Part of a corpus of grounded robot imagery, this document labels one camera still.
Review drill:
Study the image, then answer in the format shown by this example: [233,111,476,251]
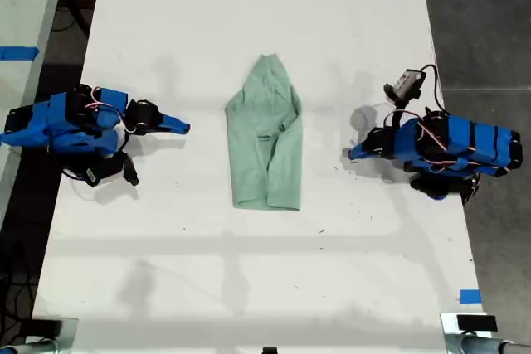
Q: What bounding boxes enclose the pale green T-shirt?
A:
[224,53,304,212]

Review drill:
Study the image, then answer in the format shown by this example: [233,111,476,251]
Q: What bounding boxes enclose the long blue tape strip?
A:
[0,46,41,61]

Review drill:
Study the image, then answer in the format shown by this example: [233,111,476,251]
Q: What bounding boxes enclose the white side table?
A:
[0,0,71,222]

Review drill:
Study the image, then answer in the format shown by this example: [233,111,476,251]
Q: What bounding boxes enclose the small blue tape piece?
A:
[459,289,483,305]

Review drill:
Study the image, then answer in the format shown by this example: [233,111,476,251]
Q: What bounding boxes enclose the small black box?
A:
[456,314,498,332]
[29,318,63,337]

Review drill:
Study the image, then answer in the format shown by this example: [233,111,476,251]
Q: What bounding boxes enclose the grey metal pipe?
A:
[0,339,59,354]
[446,335,531,354]

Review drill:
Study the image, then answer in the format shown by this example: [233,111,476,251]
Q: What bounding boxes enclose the short black camera stalk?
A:
[121,153,140,187]
[389,99,411,131]

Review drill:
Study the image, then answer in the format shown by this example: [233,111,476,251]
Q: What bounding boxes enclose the grey black camera box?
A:
[383,68,427,101]

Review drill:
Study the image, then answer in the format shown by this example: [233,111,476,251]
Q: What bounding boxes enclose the black camera box white label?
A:
[80,158,125,187]

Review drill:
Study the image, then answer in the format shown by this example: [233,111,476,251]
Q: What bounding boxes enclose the black looping camera cable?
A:
[418,64,446,117]

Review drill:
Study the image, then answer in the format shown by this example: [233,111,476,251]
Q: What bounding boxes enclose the thin camera cable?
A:
[61,166,99,201]

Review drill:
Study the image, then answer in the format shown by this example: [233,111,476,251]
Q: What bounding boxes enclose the black arm base cable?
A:
[460,171,483,206]

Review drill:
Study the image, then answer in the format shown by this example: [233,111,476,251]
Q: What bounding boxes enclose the white metal bracket plate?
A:
[440,312,499,335]

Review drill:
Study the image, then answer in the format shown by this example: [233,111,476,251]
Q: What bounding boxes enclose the black floor cable bundle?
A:
[0,241,41,342]

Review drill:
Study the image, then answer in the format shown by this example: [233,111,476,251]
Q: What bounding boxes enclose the grey metal bracket plate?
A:
[61,317,80,349]

